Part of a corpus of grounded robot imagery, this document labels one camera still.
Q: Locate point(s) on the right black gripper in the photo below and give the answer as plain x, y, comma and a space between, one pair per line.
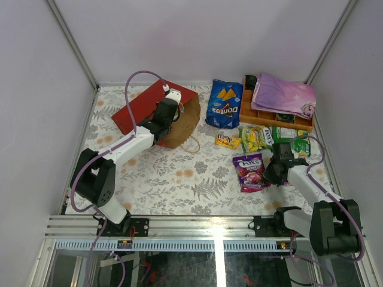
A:
267, 175

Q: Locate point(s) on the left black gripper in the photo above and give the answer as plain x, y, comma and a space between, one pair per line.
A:
172, 112

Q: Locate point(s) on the red paper bag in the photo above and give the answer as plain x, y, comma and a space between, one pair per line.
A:
132, 119

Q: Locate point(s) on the green snack bag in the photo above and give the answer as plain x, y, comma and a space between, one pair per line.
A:
300, 146

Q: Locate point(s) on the green Fox's candy bag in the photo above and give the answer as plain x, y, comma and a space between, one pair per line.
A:
255, 138

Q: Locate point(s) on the small yellow snack packet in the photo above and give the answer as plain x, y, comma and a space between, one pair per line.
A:
227, 141

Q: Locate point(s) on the blue Doritos chip bag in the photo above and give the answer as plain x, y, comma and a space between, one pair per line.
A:
224, 104

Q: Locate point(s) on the purple Fox's candy bag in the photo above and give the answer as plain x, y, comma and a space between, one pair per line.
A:
285, 184

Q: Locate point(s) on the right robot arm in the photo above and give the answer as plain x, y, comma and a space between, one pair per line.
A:
333, 227

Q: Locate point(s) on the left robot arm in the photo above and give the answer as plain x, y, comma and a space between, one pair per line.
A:
95, 173

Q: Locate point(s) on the dark green tray packet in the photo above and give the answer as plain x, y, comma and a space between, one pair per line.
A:
285, 118

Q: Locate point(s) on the floral table mat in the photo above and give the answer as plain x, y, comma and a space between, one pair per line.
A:
199, 181

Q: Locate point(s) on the purple folded cloth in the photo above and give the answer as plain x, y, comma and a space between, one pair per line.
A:
285, 97

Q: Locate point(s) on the black item in tray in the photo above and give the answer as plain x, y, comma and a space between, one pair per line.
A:
250, 82

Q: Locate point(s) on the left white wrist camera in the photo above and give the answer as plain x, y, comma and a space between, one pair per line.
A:
172, 94

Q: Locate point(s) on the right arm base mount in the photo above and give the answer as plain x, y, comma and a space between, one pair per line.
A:
266, 225

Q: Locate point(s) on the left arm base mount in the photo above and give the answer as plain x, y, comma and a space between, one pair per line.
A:
131, 227

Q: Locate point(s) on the aluminium front rail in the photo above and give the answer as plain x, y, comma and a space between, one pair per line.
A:
166, 233

